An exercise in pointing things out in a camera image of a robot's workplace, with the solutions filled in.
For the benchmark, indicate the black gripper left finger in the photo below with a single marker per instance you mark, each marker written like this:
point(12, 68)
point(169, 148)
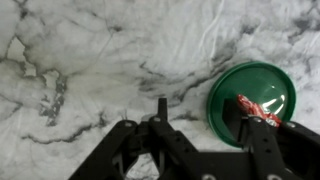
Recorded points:
point(173, 136)

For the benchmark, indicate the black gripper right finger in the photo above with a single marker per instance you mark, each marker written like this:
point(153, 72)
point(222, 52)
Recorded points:
point(266, 150)

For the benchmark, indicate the red candy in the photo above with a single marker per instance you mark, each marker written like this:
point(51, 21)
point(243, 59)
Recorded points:
point(253, 107)

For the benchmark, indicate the green round lid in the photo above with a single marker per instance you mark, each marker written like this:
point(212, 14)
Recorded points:
point(253, 80)

